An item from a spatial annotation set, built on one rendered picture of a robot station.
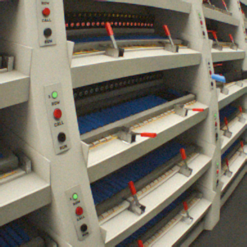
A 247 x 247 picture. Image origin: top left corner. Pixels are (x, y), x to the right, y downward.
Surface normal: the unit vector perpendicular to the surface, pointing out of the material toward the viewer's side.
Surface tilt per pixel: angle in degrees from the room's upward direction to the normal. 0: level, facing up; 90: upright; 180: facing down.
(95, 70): 111
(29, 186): 21
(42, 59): 90
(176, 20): 90
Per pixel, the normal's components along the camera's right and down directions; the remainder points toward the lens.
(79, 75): 0.77, 0.36
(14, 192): 0.15, -0.90
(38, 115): 0.77, 0.02
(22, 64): -0.62, 0.24
